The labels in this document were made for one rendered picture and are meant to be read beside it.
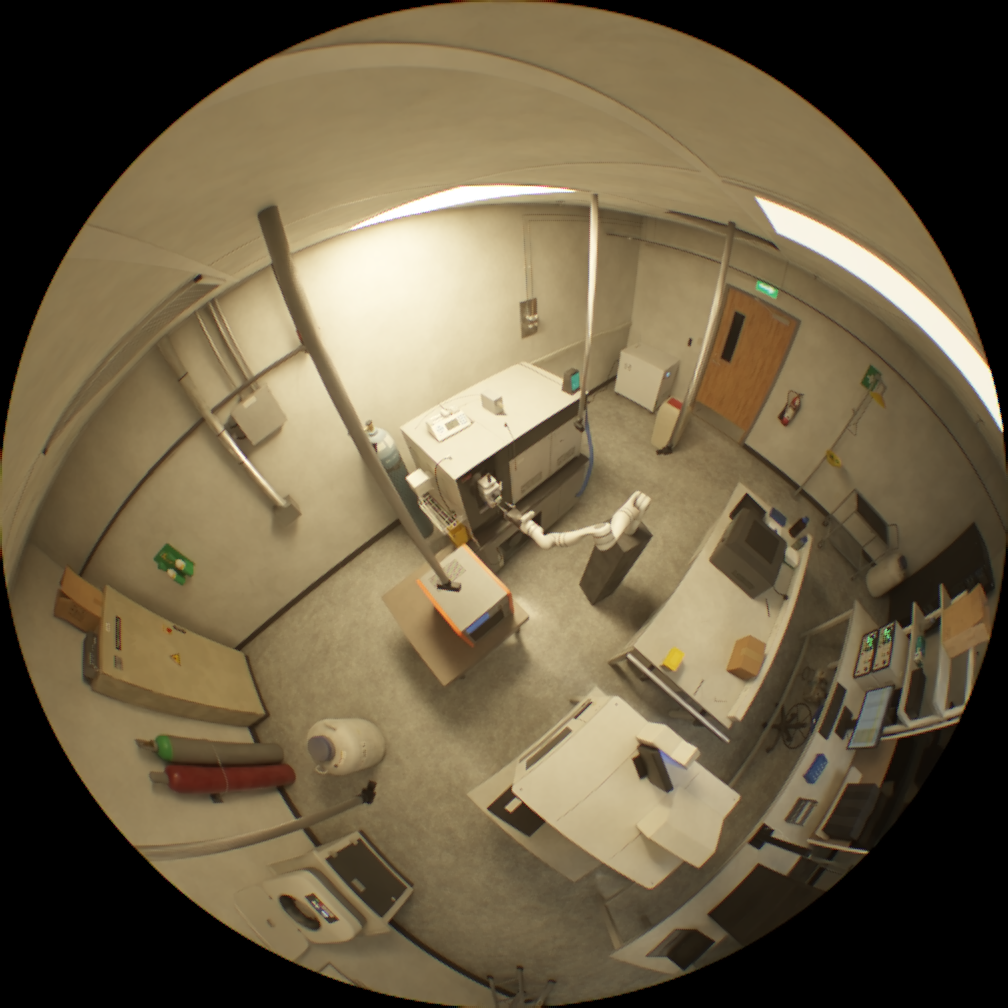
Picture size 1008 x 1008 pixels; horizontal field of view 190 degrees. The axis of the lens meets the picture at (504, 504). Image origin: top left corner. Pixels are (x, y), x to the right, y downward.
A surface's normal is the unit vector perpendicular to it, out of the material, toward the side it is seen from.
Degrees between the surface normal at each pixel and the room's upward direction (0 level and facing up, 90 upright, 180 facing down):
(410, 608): 0
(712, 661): 0
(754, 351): 90
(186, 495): 90
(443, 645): 0
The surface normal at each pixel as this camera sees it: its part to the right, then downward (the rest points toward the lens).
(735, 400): -0.75, 0.57
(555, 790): -0.07, -0.58
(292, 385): 0.66, 0.58
